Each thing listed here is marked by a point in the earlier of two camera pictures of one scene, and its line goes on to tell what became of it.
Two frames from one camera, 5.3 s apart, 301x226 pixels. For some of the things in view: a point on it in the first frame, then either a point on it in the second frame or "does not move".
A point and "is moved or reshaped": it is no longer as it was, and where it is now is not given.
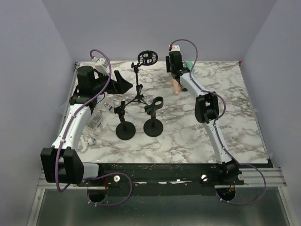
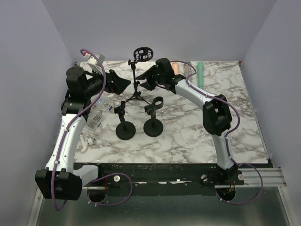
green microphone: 189,64 to 200,66
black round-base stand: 154,127 does not move
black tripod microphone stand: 146,58 is moved or reshaped
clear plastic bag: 102,108 does not move
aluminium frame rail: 265,177 does not move
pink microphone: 176,87 is moved or reshaped
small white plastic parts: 91,141 does not move
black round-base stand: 124,130 does not move
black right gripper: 168,64 to 148,74
